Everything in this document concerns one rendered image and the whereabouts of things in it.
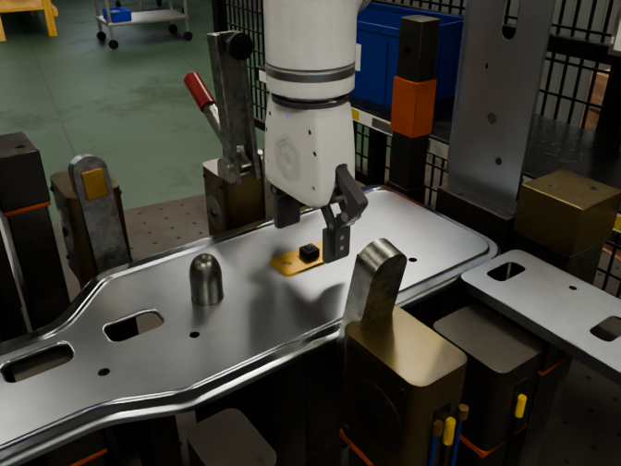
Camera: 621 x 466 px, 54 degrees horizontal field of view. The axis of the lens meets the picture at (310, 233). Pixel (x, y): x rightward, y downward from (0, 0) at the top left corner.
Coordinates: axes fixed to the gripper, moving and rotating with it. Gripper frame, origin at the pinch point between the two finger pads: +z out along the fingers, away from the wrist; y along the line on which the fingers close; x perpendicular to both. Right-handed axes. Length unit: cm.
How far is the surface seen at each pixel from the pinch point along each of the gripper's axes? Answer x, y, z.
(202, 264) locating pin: -13.2, 0.9, -1.3
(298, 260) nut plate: -1.7, 0.1, 2.8
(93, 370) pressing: -25.5, 4.0, 3.1
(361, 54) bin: 36, -35, -8
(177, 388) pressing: -20.7, 10.2, 3.1
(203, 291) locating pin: -13.6, 1.3, 1.4
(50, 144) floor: 42, -329, 103
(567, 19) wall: 281, -151, 29
